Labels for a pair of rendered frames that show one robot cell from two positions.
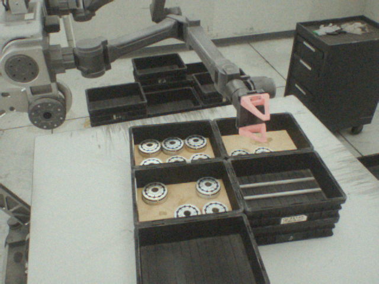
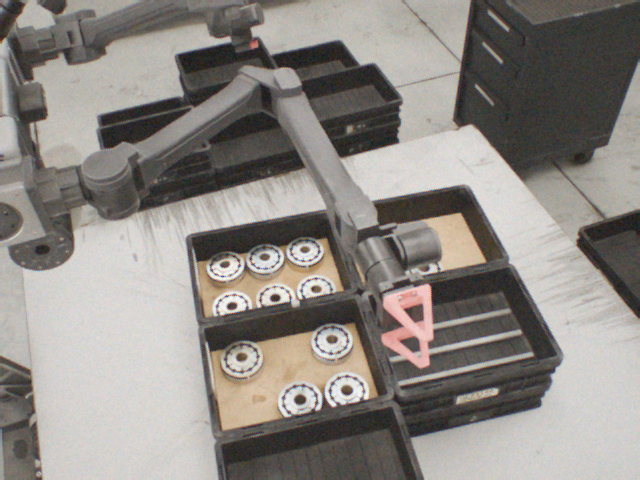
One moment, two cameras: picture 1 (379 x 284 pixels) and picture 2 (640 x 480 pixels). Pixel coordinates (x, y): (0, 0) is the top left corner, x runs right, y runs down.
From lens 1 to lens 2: 34 cm
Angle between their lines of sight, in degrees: 10
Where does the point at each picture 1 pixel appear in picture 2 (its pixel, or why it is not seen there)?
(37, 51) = (16, 194)
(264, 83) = (421, 244)
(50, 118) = (48, 252)
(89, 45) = (107, 171)
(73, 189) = (101, 347)
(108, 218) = (166, 401)
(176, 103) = (262, 135)
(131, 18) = not seen: outside the picture
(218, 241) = (355, 444)
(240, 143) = not seen: hidden behind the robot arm
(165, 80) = not seen: hidden behind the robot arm
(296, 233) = (481, 412)
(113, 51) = (151, 166)
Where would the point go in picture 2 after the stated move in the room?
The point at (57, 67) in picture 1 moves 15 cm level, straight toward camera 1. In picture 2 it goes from (54, 211) to (71, 272)
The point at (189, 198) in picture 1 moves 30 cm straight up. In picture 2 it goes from (302, 366) to (296, 289)
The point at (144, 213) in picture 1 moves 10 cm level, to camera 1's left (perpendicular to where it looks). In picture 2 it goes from (228, 400) to (185, 403)
